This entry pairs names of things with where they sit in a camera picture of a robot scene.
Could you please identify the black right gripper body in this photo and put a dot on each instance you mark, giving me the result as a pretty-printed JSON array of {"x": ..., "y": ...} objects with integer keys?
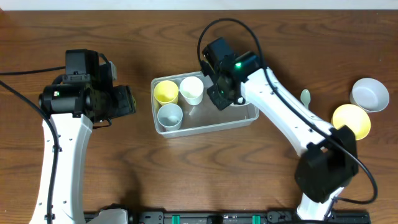
[{"x": 219, "y": 97}]

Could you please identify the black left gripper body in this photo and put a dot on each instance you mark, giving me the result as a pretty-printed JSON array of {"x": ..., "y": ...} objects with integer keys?
[{"x": 125, "y": 100}]

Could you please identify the white plastic cup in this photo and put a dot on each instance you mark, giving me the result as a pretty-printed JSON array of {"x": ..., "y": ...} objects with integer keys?
[{"x": 192, "y": 89}]

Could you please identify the clear plastic container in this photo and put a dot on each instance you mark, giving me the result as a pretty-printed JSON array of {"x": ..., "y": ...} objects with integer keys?
[{"x": 205, "y": 117}]

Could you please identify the yellow plastic cup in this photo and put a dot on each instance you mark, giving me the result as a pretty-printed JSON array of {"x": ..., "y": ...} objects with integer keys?
[{"x": 166, "y": 92}]

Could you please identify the grey plastic cup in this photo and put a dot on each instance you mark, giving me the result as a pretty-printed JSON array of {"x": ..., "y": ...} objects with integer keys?
[{"x": 170, "y": 117}]

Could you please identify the mint green plastic spoon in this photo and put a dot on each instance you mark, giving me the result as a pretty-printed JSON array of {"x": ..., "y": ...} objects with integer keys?
[{"x": 305, "y": 98}]

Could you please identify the yellow plastic bowl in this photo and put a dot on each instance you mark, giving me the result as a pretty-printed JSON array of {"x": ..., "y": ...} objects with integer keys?
[{"x": 353, "y": 117}]

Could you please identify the grey plastic bowl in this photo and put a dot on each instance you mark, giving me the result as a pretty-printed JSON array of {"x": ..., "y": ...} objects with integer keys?
[{"x": 370, "y": 95}]

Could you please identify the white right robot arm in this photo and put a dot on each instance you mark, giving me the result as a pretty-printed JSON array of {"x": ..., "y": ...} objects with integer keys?
[{"x": 328, "y": 156}]

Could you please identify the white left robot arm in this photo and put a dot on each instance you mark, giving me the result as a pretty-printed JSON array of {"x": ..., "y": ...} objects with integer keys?
[{"x": 73, "y": 106}]

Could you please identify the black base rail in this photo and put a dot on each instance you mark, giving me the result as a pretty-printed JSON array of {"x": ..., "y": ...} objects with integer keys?
[{"x": 271, "y": 216}]

